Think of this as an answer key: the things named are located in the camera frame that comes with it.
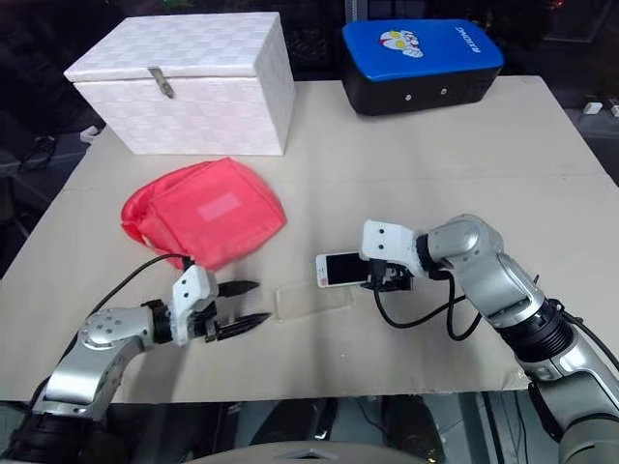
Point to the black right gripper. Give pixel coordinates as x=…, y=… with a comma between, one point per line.
x=389, y=278

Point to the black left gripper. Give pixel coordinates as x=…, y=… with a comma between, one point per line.
x=204, y=321

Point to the white smartphone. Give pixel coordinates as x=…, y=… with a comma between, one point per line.
x=341, y=268

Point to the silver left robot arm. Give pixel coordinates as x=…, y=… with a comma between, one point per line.
x=97, y=348

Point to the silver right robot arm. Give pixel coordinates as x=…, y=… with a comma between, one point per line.
x=522, y=299

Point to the clear plastic phone case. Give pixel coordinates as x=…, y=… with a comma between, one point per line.
x=312, y=302

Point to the blue and black padded case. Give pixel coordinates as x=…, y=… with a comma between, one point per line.
x=416, y=53

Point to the red mesh fabric bag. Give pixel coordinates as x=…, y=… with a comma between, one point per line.
x=213, y=212

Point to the white woven storage box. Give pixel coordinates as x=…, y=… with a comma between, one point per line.
x=193, y=111

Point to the metal box latch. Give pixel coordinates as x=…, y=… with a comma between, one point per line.
x=162, y=84

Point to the small white background device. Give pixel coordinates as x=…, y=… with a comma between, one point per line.
x=599, y=107

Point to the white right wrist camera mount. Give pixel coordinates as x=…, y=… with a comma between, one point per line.
x=387, y=241

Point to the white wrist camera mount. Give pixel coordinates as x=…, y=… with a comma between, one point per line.
x=387, y=241
x=191, y=295

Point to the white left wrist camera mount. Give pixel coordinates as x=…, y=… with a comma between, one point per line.
x=191, y=295

